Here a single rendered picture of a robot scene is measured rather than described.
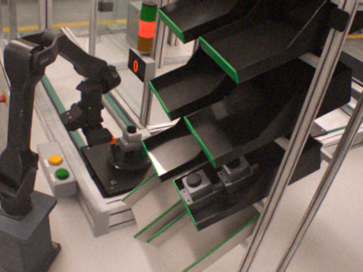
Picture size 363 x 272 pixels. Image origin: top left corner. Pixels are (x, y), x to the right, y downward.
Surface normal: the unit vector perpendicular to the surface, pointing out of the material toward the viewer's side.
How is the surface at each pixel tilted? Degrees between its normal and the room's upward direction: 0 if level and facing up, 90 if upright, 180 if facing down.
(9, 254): 90
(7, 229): 0
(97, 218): 90
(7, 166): 68
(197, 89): 25
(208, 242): 45
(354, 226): 0
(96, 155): 0
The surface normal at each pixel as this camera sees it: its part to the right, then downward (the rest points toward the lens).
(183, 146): -0.26, -0.70
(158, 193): -0.55, -0.51
